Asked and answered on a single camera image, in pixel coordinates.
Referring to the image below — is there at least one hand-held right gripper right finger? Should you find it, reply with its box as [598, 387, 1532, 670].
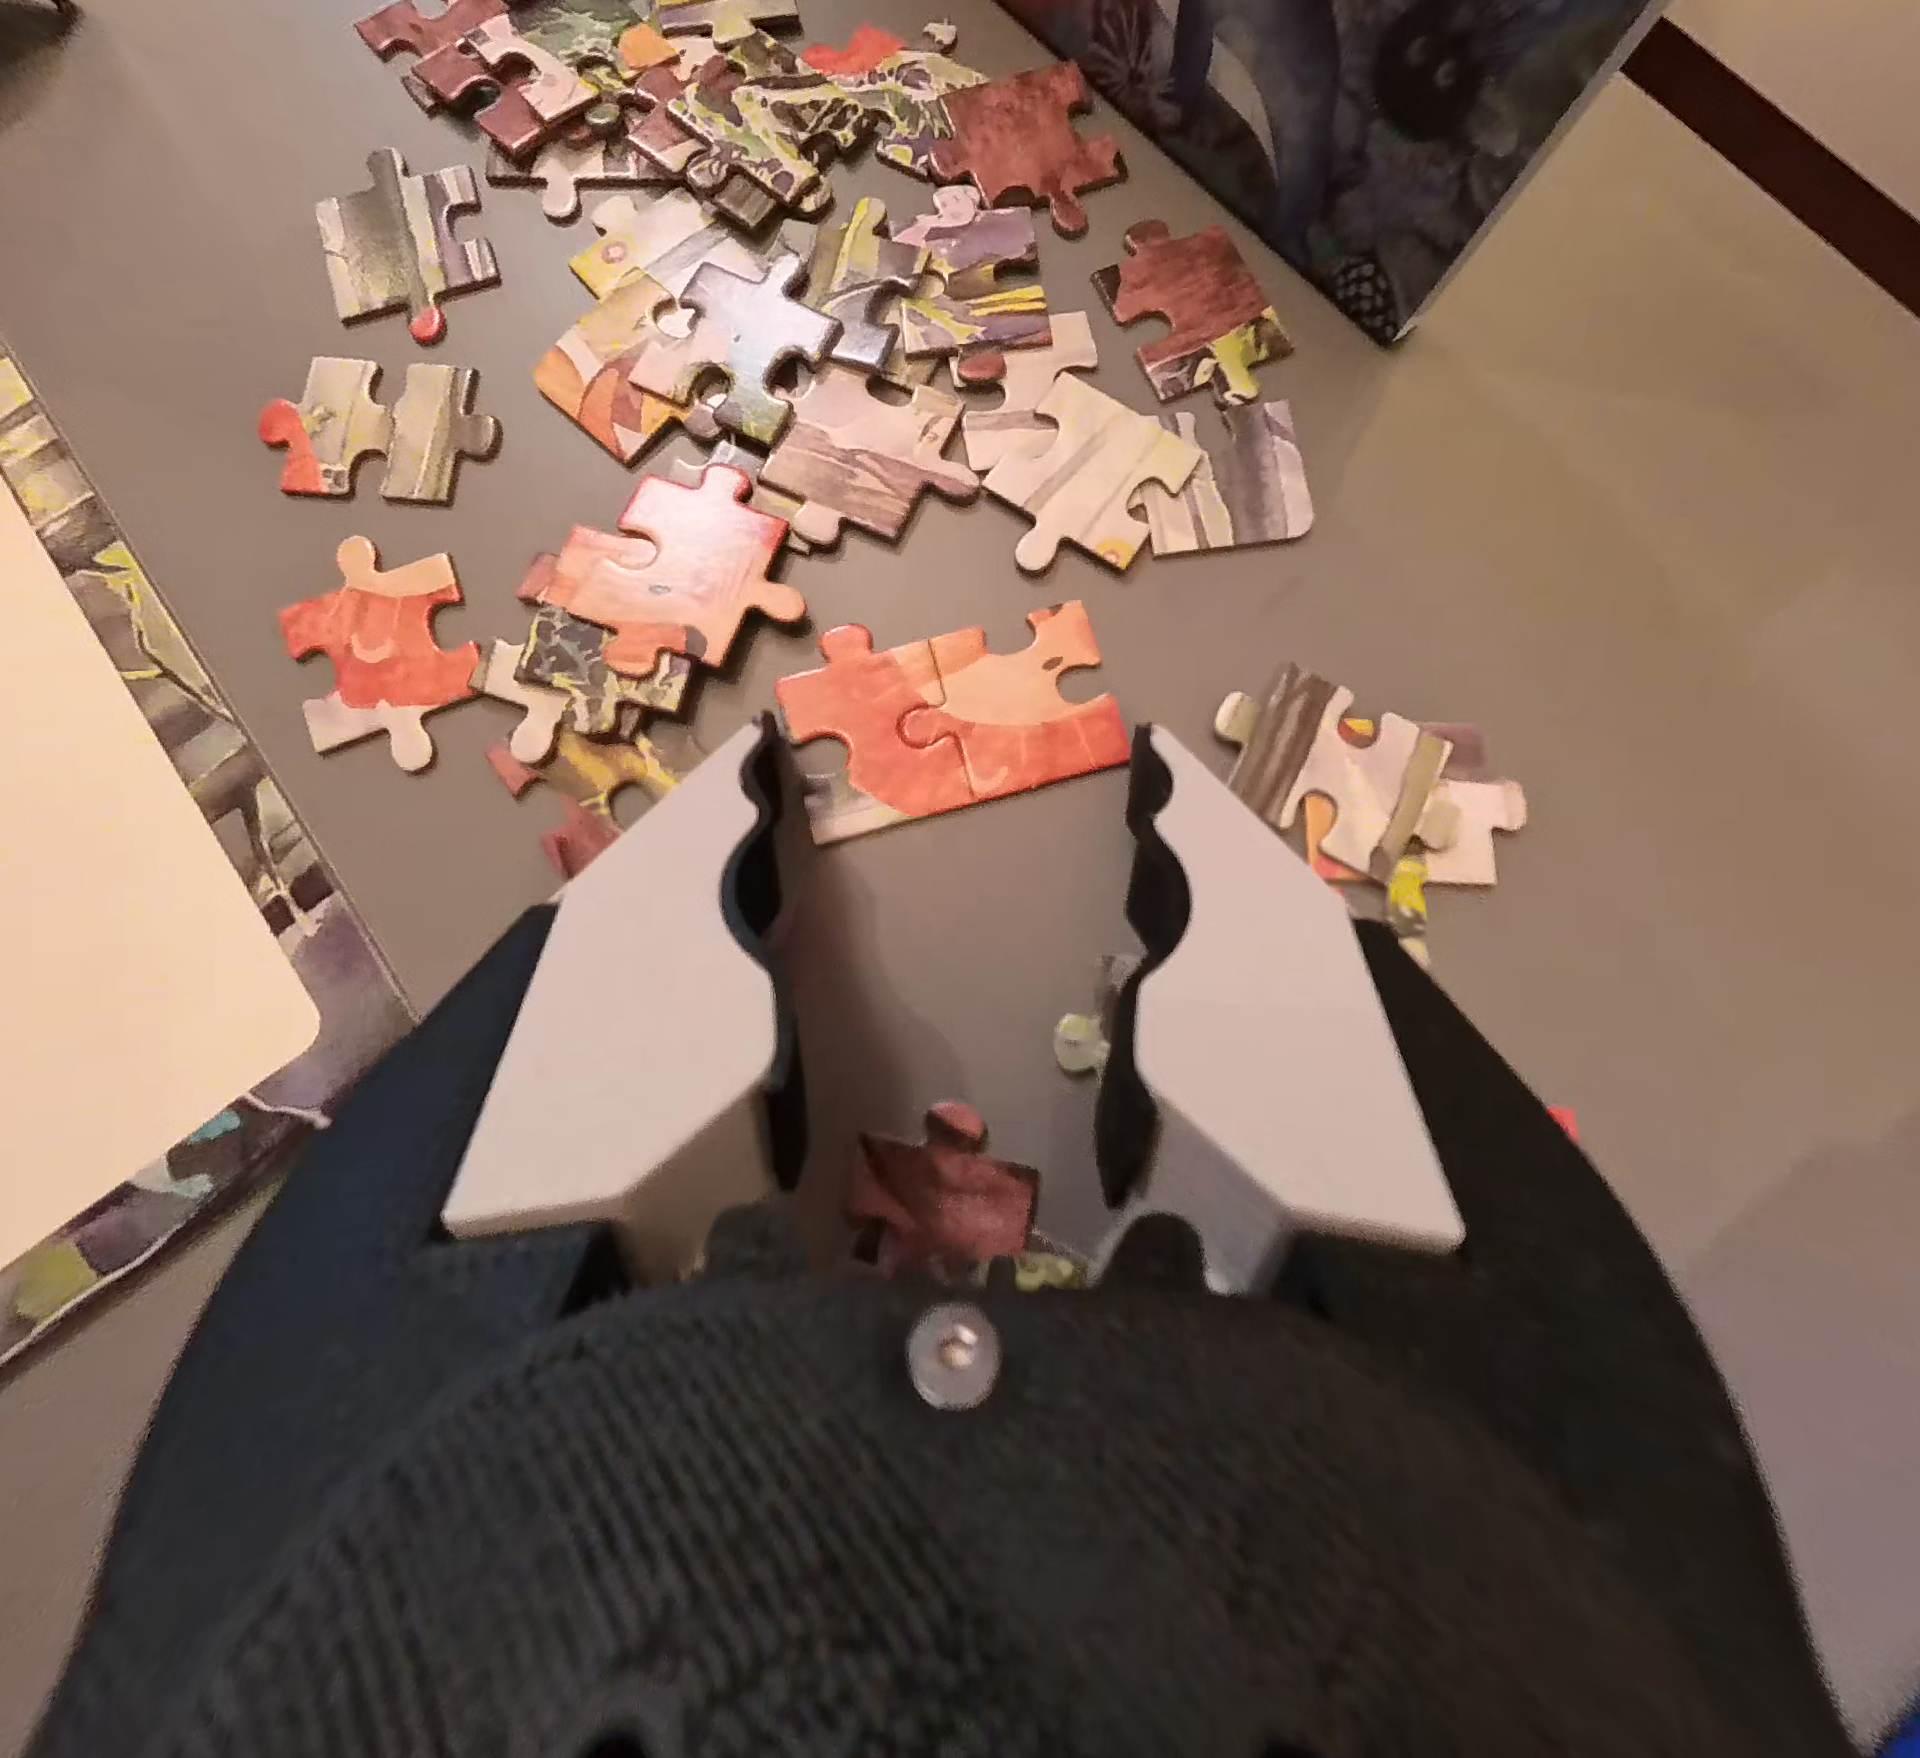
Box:
[1091, 720, 1467, 1298]

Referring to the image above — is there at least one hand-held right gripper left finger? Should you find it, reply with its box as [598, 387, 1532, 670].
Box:
[440, 712, 806, 1274]

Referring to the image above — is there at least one pile of jigsaw puzzle pieces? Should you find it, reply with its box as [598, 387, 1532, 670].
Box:
[258, 0, 1533, 1285]

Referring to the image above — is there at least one jigsaw puzzle frame board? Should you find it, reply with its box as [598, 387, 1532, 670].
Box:
[0, 340, 422, 1371]

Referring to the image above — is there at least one illustrated cardboard puzzle box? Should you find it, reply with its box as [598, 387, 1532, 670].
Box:
[818, 0, 1801, 350]

